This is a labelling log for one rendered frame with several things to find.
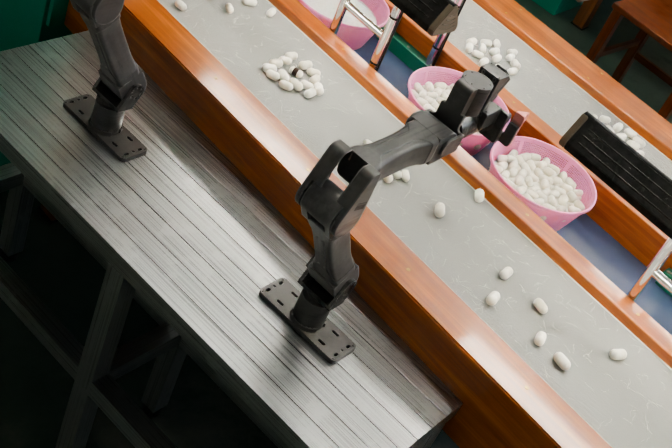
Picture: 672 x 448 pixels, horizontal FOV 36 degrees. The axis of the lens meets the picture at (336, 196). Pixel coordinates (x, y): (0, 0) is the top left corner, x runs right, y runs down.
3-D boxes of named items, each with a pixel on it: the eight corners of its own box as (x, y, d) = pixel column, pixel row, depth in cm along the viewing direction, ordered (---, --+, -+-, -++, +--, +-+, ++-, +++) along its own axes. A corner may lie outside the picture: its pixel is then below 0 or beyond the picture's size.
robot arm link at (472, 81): (466, 61, 182) (427, 75, 173) (504, 89, 179) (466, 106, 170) (440, 112, 189) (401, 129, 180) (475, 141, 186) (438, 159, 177)
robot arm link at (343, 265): (334, 258, 193) (327, 169, 164) (359, 281, 190) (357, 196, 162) (309, 280, 191) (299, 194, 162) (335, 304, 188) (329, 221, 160)
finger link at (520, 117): (515, 86, 195) (489, 97, 189) (545, 108, 193) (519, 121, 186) (499, 114, 199) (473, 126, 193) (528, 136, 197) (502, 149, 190)
